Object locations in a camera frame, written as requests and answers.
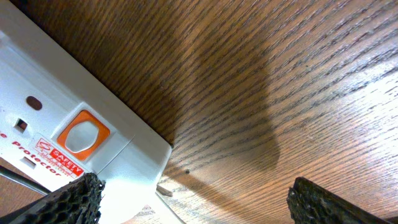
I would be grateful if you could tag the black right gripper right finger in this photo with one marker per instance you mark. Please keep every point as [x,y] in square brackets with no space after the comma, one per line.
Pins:
[310,203]

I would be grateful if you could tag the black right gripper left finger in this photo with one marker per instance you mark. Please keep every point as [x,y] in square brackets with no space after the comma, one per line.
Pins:
[75,203]

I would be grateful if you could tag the white power strip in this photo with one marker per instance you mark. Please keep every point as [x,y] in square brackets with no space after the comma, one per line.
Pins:
[58,122]

